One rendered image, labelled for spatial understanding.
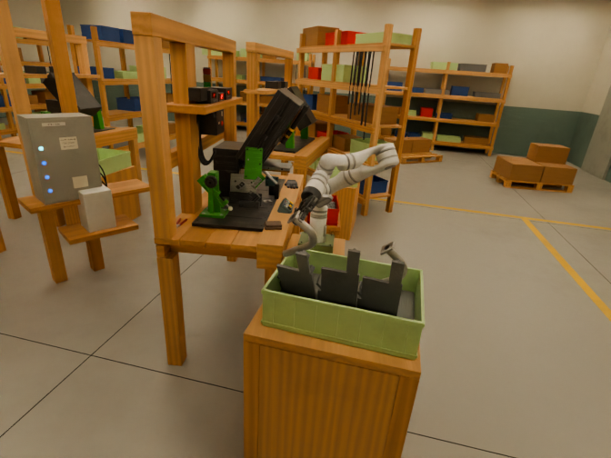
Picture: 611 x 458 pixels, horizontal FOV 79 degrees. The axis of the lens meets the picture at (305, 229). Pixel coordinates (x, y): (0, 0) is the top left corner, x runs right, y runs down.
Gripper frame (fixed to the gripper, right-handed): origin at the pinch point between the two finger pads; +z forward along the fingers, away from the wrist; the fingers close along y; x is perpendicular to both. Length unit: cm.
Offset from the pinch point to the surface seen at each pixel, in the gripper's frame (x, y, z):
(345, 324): 37.8, -4.3, 21.4
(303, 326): 29.0, -18.6, 25.4
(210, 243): -9, -77, -10
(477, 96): 372, -241, -863
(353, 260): 24.5, 5.8, 3.3
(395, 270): 35.6, 17.1, 3.3
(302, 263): 11.9, -7.1, 9.8
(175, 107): -68, -68, -58
